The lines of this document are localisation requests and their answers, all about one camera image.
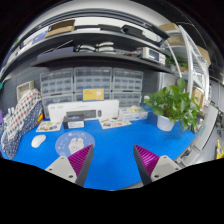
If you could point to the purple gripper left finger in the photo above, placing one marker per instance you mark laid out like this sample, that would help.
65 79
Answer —
74 168

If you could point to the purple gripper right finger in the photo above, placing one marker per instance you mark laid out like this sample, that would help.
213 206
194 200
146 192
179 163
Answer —
152 167

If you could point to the round rabbit mouse pad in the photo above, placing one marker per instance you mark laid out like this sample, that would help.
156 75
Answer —
73 141

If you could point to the white computer mouse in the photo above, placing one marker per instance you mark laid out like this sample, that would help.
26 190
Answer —
38 140

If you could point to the blue table mat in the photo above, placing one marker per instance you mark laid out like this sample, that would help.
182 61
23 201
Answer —
113 165

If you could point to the small black white box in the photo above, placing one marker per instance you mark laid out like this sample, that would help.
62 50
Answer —
73 121

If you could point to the cartoon sticker sheet left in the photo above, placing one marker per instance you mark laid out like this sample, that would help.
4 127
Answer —
48 126

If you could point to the cartoon sticker sheet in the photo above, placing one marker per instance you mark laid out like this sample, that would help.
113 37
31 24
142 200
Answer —
48 126
113 123

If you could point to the white blue flat box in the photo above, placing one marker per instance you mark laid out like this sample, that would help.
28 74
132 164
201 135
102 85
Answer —
132 113

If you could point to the cartoon sticker sheet right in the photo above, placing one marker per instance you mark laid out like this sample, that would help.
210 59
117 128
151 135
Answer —
113 123

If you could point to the white keyboard box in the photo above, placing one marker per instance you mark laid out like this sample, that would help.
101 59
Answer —
91 110

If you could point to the green potted plant white pot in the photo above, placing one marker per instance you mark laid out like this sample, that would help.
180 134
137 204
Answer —
172 104

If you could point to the checkered folded cloth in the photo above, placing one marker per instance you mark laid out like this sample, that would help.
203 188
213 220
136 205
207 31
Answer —
24 118

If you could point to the yellow label card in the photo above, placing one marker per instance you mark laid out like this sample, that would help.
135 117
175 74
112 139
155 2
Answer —
92 94

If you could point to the left grey drawer cabinet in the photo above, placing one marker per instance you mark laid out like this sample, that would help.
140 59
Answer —
56 87

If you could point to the grey drawer cabinet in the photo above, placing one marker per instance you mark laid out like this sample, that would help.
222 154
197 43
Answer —
56 87
127 86
92 77

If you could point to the right grey drawer cabinet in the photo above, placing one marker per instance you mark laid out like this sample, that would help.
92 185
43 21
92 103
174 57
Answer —
127 86

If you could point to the middle grey drawer cabinet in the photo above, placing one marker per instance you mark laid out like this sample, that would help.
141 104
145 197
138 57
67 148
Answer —
92 77

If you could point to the white metal rack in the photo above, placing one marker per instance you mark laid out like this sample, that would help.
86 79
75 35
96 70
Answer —
182 46

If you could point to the white electronic device on shelf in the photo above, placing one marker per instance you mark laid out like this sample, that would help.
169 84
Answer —
152 55

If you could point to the cardboard box top shelf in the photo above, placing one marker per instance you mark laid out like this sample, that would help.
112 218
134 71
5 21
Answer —
60 27

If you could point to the grey wall shelf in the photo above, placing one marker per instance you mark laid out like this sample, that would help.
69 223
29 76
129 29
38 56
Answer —
92 43

